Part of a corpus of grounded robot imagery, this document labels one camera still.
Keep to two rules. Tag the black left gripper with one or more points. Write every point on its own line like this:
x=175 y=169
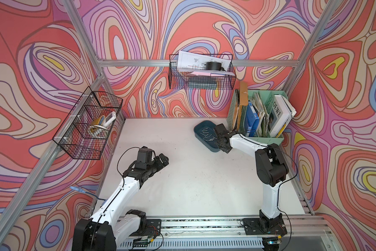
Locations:
x=159 y=164

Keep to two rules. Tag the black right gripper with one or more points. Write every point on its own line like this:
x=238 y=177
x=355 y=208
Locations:
x=226 y=150

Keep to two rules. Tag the teal plastic storage box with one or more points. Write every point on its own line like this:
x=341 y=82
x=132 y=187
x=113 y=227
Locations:
x=205 y=133

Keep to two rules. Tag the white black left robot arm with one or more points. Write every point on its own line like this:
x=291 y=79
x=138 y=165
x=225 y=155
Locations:
x=112 y=204

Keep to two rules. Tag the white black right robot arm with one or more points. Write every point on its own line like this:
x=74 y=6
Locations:
x=271 y=169

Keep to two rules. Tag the blue binder in organizer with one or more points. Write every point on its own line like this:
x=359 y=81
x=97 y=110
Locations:
x=251 y=121

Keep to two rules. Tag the green plastic file organizer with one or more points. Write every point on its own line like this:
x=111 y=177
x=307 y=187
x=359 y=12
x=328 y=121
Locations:
x=261 y=100

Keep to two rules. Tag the brown cardboard folder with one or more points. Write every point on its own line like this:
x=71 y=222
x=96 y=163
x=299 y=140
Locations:
x=241 y=102

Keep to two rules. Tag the white tube in left basket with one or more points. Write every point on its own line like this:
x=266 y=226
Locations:
x=109 y=119

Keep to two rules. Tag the white book in organizer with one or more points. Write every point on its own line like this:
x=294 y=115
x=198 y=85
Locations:
x=281 y=114

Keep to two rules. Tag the white paper sheets in basket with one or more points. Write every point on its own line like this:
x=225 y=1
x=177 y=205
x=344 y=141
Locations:
x=203 y=65

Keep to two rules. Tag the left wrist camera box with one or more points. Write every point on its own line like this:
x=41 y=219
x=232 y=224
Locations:
x=144 y=158

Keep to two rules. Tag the black wire basket left wall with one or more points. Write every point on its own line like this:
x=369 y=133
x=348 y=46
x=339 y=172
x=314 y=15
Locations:
x=82 y=135

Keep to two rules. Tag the black wire basket wall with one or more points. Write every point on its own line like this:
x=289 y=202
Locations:
x=189 y=81
x=82 y=135

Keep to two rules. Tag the black wire basket rear wall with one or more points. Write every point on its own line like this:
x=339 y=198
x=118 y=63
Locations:
x=189 y=81

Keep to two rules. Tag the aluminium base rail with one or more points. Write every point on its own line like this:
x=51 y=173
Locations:
x=136 y=232

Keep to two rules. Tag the aluminium frame post right rear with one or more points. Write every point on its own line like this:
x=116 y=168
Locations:
x=320 y=26

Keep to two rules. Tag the aluminium frame post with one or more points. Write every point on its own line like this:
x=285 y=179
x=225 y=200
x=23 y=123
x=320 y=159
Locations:
x=101 y=81
x=320 y=26

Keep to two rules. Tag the aluminium frame post left rear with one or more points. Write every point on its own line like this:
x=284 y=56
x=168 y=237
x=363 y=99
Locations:
x=101 y=81

